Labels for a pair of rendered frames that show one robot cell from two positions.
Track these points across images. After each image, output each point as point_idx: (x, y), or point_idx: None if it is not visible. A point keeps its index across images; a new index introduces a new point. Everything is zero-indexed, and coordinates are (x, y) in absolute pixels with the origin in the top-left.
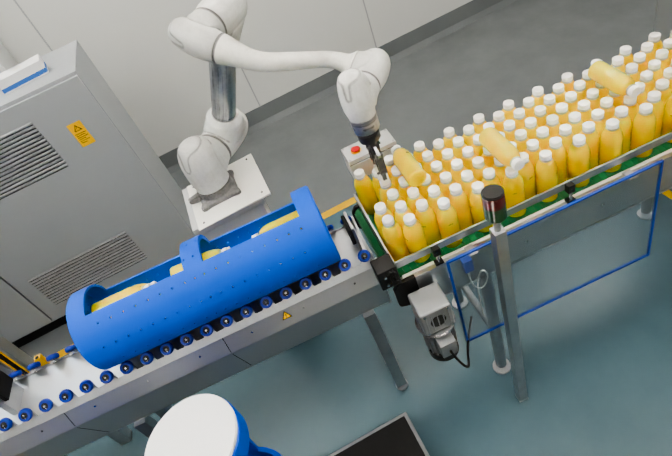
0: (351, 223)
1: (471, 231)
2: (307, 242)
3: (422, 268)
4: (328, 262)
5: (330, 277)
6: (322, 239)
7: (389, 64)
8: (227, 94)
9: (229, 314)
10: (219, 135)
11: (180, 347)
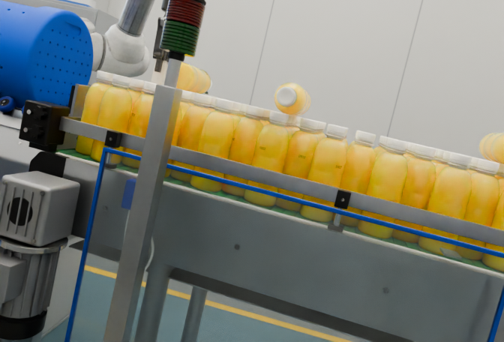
0: (85, 85)
1: (174, 154)
2: (12, 25)
3: (85, 160)
4: (13, 75)
5: (4, 109)
6: (26, 33)
7: None
8: None
9: None
10: (108, 38)
11: None
